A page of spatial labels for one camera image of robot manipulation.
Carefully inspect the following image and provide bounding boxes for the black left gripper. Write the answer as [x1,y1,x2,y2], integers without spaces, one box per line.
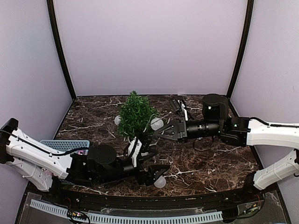
[98,158,171,185]

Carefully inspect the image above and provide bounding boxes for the light blue plastic basket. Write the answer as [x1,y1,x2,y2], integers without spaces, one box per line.
[40,140,90,155]

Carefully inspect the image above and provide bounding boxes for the white ball string lights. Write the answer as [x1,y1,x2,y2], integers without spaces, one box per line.
[114,110,197,189]

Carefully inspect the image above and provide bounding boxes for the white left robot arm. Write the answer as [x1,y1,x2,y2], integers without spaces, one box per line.
[0,118,170,203]

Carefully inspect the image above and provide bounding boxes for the white perforated cable tray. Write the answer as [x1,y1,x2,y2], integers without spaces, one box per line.
[29,200,224,224]

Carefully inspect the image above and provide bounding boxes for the small green christmas tree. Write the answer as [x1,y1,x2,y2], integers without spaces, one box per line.
[118,91,159,139]

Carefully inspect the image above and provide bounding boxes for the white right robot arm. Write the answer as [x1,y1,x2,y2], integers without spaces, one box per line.
[154,93,299,203]

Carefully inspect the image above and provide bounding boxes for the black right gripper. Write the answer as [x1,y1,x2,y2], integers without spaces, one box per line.
[154,116,223,143]

